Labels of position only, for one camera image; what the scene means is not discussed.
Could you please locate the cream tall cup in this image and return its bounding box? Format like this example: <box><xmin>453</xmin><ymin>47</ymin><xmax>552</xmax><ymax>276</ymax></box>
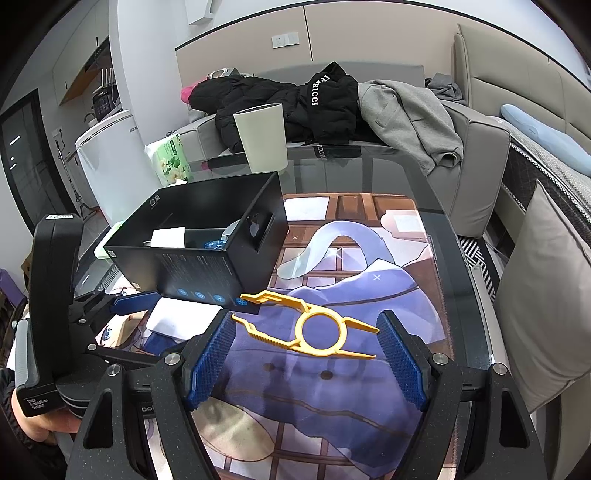
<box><xmin>233</xmin><ymin>102</ymin><xmax>289</xmax><ymax>174</ymax></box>

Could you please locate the grey sofa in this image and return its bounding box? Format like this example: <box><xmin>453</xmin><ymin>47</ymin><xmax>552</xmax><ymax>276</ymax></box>
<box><xmin>178</xmin><ymin>65</ymin><xmax>511</xmax><ymax>238</ymax></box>

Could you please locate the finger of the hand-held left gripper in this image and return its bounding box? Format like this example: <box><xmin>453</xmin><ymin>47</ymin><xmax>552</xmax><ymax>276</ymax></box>
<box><xmin>69</xmin><ymin>290</ymin><xmax>163</xmax><ymax>324</ymax></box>
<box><xmin>85</xmin><ymin>342</ymin><xmax>165</xmax><ymax>371</ymax></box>

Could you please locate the blue pillow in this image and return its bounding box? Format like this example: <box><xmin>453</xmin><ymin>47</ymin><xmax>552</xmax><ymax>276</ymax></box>
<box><xmin>501</xmin><ymin>104</ymin><xmax>591</xmax><ymax>178</ymax></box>

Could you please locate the printed desk mat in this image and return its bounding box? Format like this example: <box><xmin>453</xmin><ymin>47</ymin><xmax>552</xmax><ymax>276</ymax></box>
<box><xmin>92</xmin><ymin>193</ymin><xmax>462</xmax><ymax>480</ymax></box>

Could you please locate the bed mattress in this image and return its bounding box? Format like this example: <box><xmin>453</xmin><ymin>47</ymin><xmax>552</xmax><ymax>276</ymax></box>
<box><xmin>501</xmin><ymin>124</ymin><xmax>591</xmax><ymax>232</ymax></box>

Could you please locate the pink cloth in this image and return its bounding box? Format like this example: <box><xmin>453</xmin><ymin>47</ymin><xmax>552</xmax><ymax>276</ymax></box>
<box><xmin>180</xmin><ymin>80</ymin><xmax>204</xmax><ymax>104</ymax></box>

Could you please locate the white adapter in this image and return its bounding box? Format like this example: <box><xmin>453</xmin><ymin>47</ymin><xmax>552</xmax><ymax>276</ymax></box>
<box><xmin>150</xmin><ymin>227</ymin><xmax>186</xmax><ymax>248</ymax></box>

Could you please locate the dark grey cloth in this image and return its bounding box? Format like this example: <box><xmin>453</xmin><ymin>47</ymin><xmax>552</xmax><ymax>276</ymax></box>
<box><xmin>425</xmin><ymin>73</ymin><xmax>465</xmax><ymax>102</ymax></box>

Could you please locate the green wet wipes box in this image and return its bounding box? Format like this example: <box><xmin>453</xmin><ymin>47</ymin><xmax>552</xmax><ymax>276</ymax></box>
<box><xmin>95</xmin><ymin>222</ymin><xmax>123</xmax><ymax>259</ymax></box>

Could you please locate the black lettered hoodie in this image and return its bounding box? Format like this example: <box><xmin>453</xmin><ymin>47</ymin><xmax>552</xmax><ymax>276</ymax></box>
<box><xmin>295</xmin><ymin>62</ymin><xmax>370</xmax><ymax>145</ymax></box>

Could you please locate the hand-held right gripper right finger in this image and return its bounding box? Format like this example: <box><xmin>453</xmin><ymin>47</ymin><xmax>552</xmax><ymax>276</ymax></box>
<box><xmin>376</xmin><ymin>310</ymin><xmax>550</xmax><ymax>480</ymax></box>

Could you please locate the black cardboard box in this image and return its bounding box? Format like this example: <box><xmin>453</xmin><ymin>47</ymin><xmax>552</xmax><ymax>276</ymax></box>
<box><xmin>104</xmin><ymin>171</ymin><xmax>290</xmax><ymax>315</ymax></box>

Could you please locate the grey cushion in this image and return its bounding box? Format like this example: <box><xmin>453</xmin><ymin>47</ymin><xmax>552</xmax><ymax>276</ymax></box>
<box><xmin>494</xmin><ymin>180</ymin><xmax>591</xmax><ymax>414</ymax></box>

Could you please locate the yellow plastic tool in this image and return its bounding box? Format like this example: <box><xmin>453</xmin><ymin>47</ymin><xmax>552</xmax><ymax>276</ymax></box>
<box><xmin>231</xmin><ymin>291</ymin><xmax>380</xmax><ymax>360</ymax></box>

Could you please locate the beige padded headboard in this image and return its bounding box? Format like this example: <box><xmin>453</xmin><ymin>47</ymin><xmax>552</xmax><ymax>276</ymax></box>
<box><xmin>455</xmin><ymin>23</ymin><xmax>591</xmax><ymax>125</ymax></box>

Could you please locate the white flat box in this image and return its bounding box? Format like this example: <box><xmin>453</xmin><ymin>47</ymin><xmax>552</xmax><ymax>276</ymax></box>
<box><xmin>147</xmin><ymin>298</ymin><xmax>223</xmax><ymax>341</ymax></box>

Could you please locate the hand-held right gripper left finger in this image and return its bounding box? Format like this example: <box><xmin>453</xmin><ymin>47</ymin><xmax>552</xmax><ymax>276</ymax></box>
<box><xmin>65</xmin><ymin>313</ymin><xmax>238</xmax><ymax>480</ymax></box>

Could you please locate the black router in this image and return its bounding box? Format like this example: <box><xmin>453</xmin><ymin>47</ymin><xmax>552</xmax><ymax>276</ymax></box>
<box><xmin>92</xmin><ymin>67</ymin><xmax>122</xmax><ymax>118</ymax></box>

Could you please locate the grey hoodie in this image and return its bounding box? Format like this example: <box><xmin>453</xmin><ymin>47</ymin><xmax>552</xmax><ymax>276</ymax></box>
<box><xmin>358</xmin><ymin>79</ymin><xmax>465</xmax><ymax>175</ymax></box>

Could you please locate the white cylindrical appliance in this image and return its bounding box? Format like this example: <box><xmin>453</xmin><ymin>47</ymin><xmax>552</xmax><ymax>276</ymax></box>
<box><xmin>76</xmin><ymin>110</ymin><xmax>160</xmax><ymax>222</ymax></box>

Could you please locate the black white patterned rug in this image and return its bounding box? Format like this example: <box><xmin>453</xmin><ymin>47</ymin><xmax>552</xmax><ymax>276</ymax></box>
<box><xmin>462</xmin><ymin>237</ymin><xmax>500</xmax><ymax>280</ymax></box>

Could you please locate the person's left forearm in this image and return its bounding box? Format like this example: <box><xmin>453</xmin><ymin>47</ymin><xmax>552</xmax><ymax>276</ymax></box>
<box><xmin>0</xmin><ymin>369</ymin><xmax>81</xmax><ymax>480</ymax></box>

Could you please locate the black puffy jacket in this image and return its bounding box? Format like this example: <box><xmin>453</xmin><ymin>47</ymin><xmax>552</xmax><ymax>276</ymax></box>
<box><xmin>189</xmin><ymin>76</ymin><xmax>319</xmax><ymax>153</ymax></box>

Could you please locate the green tissue pack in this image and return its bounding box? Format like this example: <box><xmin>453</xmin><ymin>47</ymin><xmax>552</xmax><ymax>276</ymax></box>
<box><xmin>145</xmin><ymin>133</ymin><xmax>192</xmax><ymax>185</ymax></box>

